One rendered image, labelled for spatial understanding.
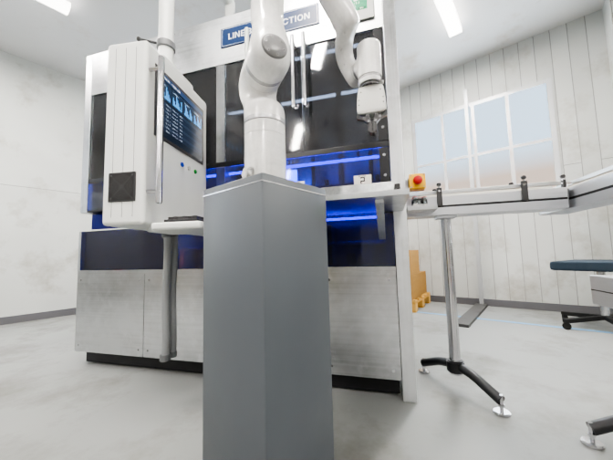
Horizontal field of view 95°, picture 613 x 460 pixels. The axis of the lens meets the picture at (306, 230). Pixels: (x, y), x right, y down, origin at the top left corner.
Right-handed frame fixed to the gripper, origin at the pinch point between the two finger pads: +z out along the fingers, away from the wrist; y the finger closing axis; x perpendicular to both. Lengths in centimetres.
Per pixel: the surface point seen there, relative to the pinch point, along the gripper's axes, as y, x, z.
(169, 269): 100, -16, 49
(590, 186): -83, -38, 20
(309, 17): 31, -39, -84
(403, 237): -11, -39, 37
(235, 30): 76, -39, -88
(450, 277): -32, -54, 57
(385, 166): -4.4, -39.3, 2.3
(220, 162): 86, -40, -10
